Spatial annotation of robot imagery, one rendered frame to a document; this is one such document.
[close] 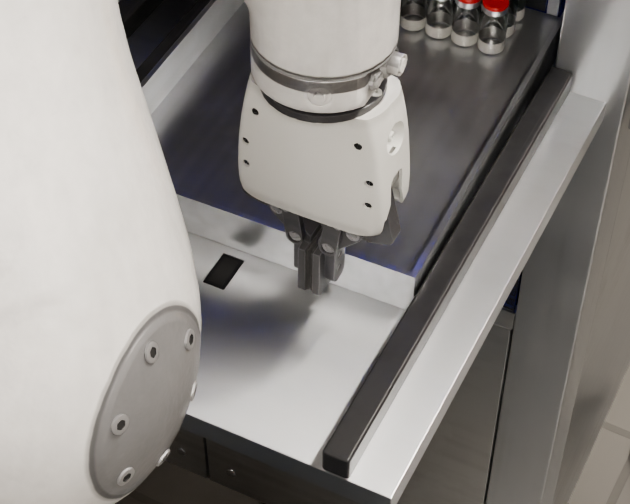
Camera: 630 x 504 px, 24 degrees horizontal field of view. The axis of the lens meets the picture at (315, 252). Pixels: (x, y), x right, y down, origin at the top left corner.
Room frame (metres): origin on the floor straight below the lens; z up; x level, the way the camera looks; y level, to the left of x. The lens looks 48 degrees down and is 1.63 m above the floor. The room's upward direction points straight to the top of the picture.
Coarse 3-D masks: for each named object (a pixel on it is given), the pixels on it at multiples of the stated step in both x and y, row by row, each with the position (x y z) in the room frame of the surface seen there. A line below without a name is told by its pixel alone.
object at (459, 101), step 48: (240, 0) 0.96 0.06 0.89; (192, 48) 0.89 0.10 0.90; (240, 48) 0.90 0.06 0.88; (432, 48) 0.90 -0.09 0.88; (528, 48) 0.90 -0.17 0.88; (192, 96) 0.85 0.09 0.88; (240, 96) 0.85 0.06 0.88; (432, 96) 0.85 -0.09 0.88; (480, 96) 0.85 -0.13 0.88; (528, 96) 0.83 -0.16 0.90; (192, 144) 0.79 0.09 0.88; (432, 144) 0.79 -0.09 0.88; (480, 144) 0.79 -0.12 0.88; (192, 192) 0.74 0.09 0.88; (240, 192) 0.74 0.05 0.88; (432, 192) 0.74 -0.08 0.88; (240, 240) 0.69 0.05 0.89; (288, 240) 0.67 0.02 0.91; (432, 240) 0.66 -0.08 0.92; (384, 288) 0.64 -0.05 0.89
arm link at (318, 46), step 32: (256, 0) 0.63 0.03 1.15; (288, 0) 0.61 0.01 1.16; (320, 0) 0.61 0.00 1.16; (352, 0) 0.61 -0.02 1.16; (384, 0) 0.62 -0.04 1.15; (256, 32) 0.63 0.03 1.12; (288, 32) 0.61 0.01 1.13; (320, 32) 0.61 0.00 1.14; (352, 32) 0.61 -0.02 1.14; (384, 32) 0.62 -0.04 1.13; (288, 64) 0.61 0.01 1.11; (320, 64) 0.61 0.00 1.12; (352, 64) 0.61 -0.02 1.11
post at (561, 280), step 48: (576, 0) 0.86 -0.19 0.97; (624, 0) 0.84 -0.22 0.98; (576, 48) 0.85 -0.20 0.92; (624, 48) 0.84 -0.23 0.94; (624, 96) 0.83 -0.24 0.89; (624, 144) 0.86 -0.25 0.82; (576, 192) 0.85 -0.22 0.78; (576, 240) 0.84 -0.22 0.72; (528, 288) 0.86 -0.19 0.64; (576, 288) 0.84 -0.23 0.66; (528, 336) 0.85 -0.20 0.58; (576, 336) 0.84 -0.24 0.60; (528, 384) 0.85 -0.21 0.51; (576, 384) 0.88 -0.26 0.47; (528, 432) 0.85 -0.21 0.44; (528, 480) 0.84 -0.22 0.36
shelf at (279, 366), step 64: (192, 0) 0.97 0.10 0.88; (576, 128) 0.81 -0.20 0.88; (512, 192) 0.74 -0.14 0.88; (256, 256) 0.68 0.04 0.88; (512, 256) 0.68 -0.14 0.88; (256, 320) 0.62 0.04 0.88; (320, 320) 0.62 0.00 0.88; (384, 320) 0.62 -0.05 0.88; (448, 320) 0.62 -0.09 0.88; (256, 384) 0.57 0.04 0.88; (320, 384) 0.57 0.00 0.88; (448, 384) 0.57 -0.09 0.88; (256, 448) 0.52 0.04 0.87; (320, 448) 0.52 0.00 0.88; (384, 448) 0.52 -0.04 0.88
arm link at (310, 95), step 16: (256, 64) 0.63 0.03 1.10; (384, 64) 0.63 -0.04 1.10; (400, 64) 0.63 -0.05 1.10; (256, 80) 0.63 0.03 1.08; (272, 80) 0.62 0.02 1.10; (288, 80) 0.61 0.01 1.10; (304, 80) 0.61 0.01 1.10; (320, 80) 0.61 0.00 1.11; (336, 80) 0.61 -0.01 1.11; (352, 80) 0.61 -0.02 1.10; (368, 80) 0.62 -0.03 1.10; (272, 96) 0.62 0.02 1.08; (288, 96) 0.61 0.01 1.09; (304, 96) 0.61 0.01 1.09; (320, 96) 0.60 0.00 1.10; (336, 96) 0.61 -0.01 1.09; (352, 96) 0.61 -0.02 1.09; (368, 96) 0.62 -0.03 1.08; (320, 112) 0.60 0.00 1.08; (336, 112) 0.61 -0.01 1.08
